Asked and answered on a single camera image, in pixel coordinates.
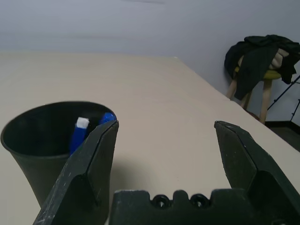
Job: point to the black plastic cup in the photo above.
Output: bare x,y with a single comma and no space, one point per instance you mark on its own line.
35,164

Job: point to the yellow seat cushion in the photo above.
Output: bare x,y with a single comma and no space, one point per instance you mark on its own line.
273,75

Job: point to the black camera tripod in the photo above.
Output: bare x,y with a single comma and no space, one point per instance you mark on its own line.
283,93

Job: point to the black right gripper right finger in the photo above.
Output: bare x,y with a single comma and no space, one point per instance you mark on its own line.
257,178

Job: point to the wooden stool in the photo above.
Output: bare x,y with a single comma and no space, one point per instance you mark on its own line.
266,103

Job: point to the blue marker in cup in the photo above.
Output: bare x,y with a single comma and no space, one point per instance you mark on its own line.
106,118

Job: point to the white marker with blue cap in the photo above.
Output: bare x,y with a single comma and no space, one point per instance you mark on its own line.
78,138

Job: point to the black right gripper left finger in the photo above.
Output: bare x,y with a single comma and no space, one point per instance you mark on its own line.
82,175

